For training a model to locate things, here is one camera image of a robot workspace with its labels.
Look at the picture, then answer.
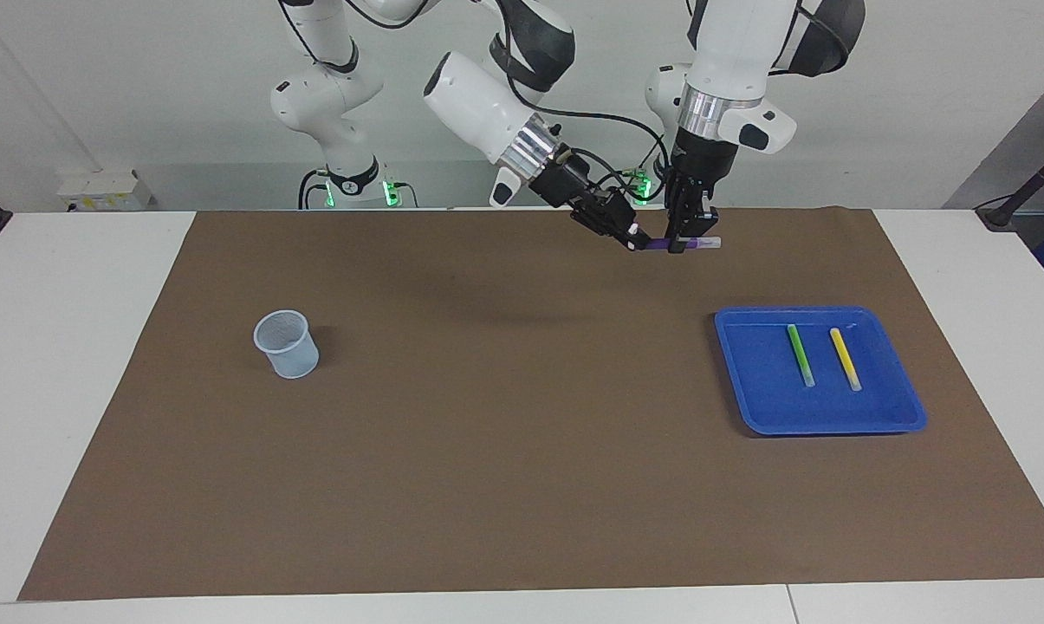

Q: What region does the black right arm base cable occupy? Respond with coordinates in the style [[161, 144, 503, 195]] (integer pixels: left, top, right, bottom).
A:
[[297, 169, 334, 210]]

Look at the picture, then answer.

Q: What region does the brown table mat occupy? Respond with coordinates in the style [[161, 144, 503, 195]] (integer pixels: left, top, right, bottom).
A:
[[17, 206, 1044, 602]]

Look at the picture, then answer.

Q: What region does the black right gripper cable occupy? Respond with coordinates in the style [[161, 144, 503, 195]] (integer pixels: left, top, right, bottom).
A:
[[496, 17, 671, 196]]

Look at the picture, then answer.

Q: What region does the green highlighter pen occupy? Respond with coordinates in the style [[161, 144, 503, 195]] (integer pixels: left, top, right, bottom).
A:
[[787, 324, 816, 388]]

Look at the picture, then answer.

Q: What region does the white power box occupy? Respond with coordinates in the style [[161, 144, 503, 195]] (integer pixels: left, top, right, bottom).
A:
[[57, 169, 154, 212]]

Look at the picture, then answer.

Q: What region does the purple highlighter pen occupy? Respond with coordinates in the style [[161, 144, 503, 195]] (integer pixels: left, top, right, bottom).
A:
[[643, 236, 723, 255]]

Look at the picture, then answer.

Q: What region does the black stand pole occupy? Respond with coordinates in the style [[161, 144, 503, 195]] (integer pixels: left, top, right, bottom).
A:
[[976, 139, 1044, 231]]

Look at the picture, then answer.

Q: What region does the translucent plastic cup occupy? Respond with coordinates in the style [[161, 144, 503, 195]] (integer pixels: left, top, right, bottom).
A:
[[253, 309, 321, 380]]

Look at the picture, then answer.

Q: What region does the yellow highlighter pen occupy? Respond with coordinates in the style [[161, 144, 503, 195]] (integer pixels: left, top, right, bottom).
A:
[[829, 327, 862, 392]]

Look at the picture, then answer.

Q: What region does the blue plastic tray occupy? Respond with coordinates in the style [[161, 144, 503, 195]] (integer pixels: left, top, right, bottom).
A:
[[714, 305, 928, 437]]

